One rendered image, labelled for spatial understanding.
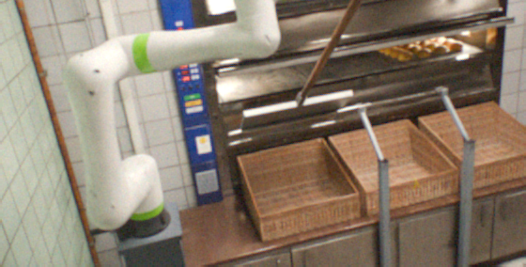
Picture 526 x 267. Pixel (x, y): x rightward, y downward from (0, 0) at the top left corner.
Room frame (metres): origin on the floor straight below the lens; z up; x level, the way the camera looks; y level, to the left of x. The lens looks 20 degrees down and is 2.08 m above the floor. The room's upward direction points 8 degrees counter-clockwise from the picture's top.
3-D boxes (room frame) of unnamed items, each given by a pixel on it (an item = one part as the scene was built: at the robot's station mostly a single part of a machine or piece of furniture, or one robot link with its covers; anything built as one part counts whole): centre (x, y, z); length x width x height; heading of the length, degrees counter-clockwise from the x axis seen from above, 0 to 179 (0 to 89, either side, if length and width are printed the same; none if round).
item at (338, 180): (2.17, -0.21, 0.72); 0.56 x 0.49 x 0.28; 101
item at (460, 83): (2.53, -0.73, 1.02); 1.79 x 0.11 x 0.19; 100
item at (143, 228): (1.27, 0.44, 1.23); 0.26 x 0.15 x 0.06; 101
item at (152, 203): (1.27, 0.39, 1.36); 0.16 x 0.13 x 0.19; 161
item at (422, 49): (3.07, -1.22, 1.21); 0.61 x 0.48 x 0.06; 10
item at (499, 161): (2.38, -1.39, 0.72); 0.56 x 0.49 x 0.28; 101
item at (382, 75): (2.55, -0.72, 1.16); 1.80 x 0.06 x 0.04; 100
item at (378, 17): (2.53, -0.73, 1.54); 1.79 x 0.11 x 0.19; 100
